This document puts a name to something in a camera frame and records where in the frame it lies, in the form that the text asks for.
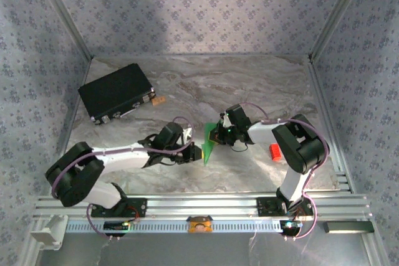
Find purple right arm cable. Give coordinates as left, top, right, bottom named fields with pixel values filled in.
left=238, top=102, right=330, bottom=241

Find black hard case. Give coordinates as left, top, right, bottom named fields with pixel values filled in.
left=77, top=62, right=156, bottom=126

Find white slotted cable duct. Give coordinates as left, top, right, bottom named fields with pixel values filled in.
left=65, top=219, right=283, bottom=234

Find green paper sheet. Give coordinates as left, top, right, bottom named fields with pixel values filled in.
left=201, top=121, right=224, bottom=167

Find red toy brick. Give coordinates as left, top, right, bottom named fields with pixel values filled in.
left=269, top=143, right=282, bottom=161

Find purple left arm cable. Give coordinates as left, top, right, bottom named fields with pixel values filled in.
left=51, top=116, right=195, bottom=242

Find aluminium side rail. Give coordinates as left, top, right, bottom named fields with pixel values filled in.
left=48, top=57, right=94, bottom=197
left=307, top=59, right=356, bottom=194

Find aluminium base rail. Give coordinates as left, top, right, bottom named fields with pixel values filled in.
left=32, top=193, right=373, bottom=221

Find white plastic bracket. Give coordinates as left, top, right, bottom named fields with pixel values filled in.
left=30, top=214, right=69, bottom=251

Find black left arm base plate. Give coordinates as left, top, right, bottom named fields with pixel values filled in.
left=90, top=197, right=148, bottom=219

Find small circuit board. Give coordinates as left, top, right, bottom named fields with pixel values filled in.
left=103, top=221, right=130, bottom=232
left=279, top=219, right=303, bottom=235

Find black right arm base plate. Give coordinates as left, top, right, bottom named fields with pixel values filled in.
left=257, top=196, right=314, bottom=217

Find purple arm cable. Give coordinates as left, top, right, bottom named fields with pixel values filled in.
left=51, top=116, right=195, bottom=242
left=238, top=102, right=330, bottom=241

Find orange clip on rail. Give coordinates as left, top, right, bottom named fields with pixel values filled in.
left=186, top=215, right=213, bottom=234

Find aluminium corner post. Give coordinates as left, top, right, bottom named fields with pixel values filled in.
left=308, top=0, right=373, bottom=61

